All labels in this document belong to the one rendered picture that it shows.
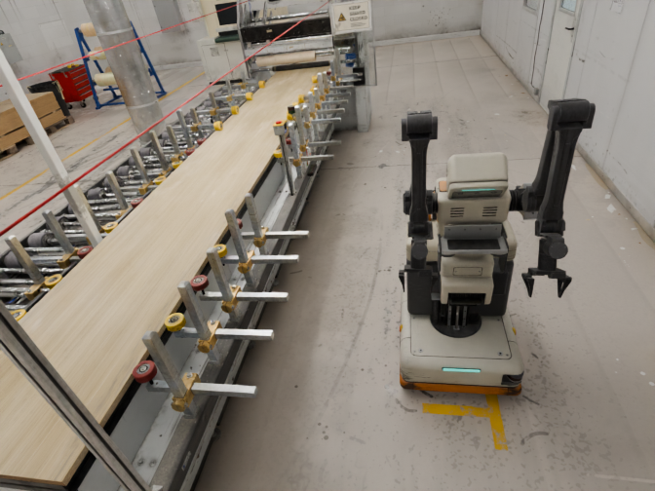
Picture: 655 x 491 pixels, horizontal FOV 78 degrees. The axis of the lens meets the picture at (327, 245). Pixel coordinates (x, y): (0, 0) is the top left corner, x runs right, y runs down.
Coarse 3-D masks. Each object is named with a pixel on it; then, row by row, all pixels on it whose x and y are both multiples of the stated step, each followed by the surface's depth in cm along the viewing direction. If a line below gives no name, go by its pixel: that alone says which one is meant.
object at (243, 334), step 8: (184, 328) 174; (192, 328) 173; (176, 336) 174; (184, 336) 173; (192, 336) 173; (216, 336) 170; (224, 336) 169; (232, 336) 168; (240, 336) 168; (248, 336) 167; (256, 336) 166; (264, 336) 165; (272, 336) 166
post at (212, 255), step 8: (208, 256) 172; (216, 256) 174; (216, 264) 174; (216, 272) 177; (224, 272) 181; (216, 280) 180; (224, 280) 181; (224, 288) 182; (224, 296) 185; (232, 296) 188; (232, 312) 191
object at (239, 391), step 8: (160, 384) 154; (200, 384) 152; (208, 384) 151; (216, 384) 151; (168, 392) 154; (200, 392) 151; (208, 392) 150; (216, 392) 149; (224, 392) 148; (232, 392) 147; (240, 392) 147; (248, 392) 146; (256, 392) 149
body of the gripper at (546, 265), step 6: (540, 258) 139; (546, 258) 138; (552, 258) 137; (540, 264) 139; (546, 264) 138; (552, 264) 137; (528, 270) 143; (534, 270) 139; (540, 270) 139; (546, 270) 138; (552, 270) 138; (558, 270) 139
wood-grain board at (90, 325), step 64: (256, 128) 364; (192, 192) 271; (128, 256) 216; (192, 256) 208; (64, 320) 180; (128, 320) 174; (0, 384) 154; (128, 384) 148; (0, 448) 131; (64, 448) 128
